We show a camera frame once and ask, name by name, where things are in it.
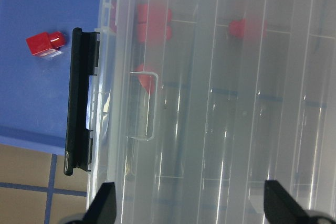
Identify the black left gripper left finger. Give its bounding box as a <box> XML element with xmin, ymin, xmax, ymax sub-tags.
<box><xmin>81</xmin><ymin>182</ymin><xmax>117</xmax><ymax>223</ymax></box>

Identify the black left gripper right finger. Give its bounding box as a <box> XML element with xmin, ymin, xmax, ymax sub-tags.
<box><xmin>264</xmin><ymin>180</ymin><xmax>310</xmax><ymax>223</ymax></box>

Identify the clear plastic box lid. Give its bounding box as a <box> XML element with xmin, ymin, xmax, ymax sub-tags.
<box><xmin>87</xmin><ymin>0</ymin><xmax>335</xmax><ymax>223</ymax></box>

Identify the red block with stud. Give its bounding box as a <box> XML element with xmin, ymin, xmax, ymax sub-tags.
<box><xmin>26</xmin><ymin>31</ymin><xmax>66</xmax><ymax>57</ymax></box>

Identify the black box latch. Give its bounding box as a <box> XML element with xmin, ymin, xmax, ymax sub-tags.
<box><xmin>64</xmin><ymin>27</ymin><xmax>100</xmax><ymax>176</ymax></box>

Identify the red block in box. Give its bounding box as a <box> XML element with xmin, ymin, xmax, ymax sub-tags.
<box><xmin>228</xmin><ymin>18</ymin><xmax>268</xmax><ymax>40</ymax></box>

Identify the blue plastic tray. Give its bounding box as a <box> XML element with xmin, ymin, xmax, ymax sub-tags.
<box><xmin>1</xmin><ymin>0</ymin><xmax>99</xmax><ymax>155</ymax></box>

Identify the red double block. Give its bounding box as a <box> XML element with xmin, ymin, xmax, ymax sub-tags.
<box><xmin>136</xmin><ymin>4</ymin><xmax>173</xmax><ymax>44</ymax></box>

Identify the red block under handle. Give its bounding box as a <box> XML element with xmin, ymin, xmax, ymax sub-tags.
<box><xmin>135</xmin><ymin>63</ymin><xmax>156</xmax><ymax>94</ymax></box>

